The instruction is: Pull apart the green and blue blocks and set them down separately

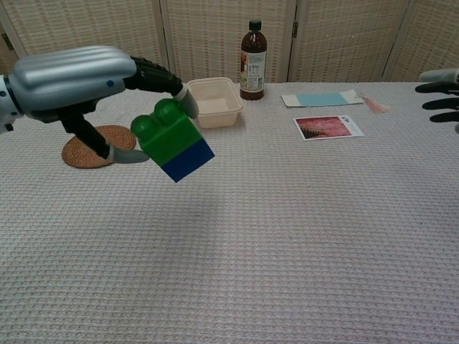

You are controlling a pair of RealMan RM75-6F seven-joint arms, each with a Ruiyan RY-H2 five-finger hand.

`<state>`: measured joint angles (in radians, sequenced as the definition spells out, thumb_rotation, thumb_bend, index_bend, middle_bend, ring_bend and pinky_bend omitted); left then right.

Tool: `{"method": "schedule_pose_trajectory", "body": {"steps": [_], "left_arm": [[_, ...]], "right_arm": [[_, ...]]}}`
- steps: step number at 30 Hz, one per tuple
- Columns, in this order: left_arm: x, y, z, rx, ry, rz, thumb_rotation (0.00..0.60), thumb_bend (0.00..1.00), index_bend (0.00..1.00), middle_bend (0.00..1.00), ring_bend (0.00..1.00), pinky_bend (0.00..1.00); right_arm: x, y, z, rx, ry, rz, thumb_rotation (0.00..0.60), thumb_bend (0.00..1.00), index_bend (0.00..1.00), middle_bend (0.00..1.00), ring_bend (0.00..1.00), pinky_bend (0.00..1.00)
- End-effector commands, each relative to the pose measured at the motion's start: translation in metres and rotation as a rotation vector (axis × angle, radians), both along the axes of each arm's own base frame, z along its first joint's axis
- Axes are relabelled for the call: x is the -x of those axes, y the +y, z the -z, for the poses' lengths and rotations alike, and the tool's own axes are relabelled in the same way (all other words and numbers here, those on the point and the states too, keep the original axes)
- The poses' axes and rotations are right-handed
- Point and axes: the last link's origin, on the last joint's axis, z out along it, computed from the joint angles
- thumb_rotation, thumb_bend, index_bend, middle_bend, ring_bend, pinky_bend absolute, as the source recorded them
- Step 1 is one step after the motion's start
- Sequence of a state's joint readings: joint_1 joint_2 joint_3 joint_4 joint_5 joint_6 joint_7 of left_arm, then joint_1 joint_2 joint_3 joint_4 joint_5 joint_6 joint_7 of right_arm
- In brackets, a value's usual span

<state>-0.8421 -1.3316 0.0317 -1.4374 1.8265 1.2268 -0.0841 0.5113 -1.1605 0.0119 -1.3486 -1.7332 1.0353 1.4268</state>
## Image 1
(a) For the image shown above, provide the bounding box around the blue toy brick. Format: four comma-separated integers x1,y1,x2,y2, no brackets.
161,138,217,184

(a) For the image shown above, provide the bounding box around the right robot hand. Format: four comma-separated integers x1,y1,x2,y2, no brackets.
415,67,459,135

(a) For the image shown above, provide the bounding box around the blue cream bookmark pink tassel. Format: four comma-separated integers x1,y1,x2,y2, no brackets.
280,89,392,115

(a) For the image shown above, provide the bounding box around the woven folding screen panel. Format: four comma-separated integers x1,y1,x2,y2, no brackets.
288,0,412,84
163,0,298,85
0,0,171,87
0,10,32,77
382,0,459,84

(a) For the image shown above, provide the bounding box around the postcard with red picture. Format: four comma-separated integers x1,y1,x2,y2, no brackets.
293,114,366,142

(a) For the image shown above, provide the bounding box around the beige plastic food container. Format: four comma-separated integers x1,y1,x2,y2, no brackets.
186,77,245,130

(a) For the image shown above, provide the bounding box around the white waffle tablecloth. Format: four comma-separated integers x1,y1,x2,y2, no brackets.
0,81,459,344

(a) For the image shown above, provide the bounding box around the green toy brick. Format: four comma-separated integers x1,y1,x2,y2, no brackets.
130,99,204,168

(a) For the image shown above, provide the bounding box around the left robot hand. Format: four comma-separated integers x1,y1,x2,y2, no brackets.
12,45,200,165

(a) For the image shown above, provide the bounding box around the brown bottle with black cap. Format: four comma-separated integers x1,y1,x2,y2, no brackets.
239,20,268,101

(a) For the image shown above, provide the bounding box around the round woven rattan coaster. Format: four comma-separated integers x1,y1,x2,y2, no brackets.
61,124,138,169

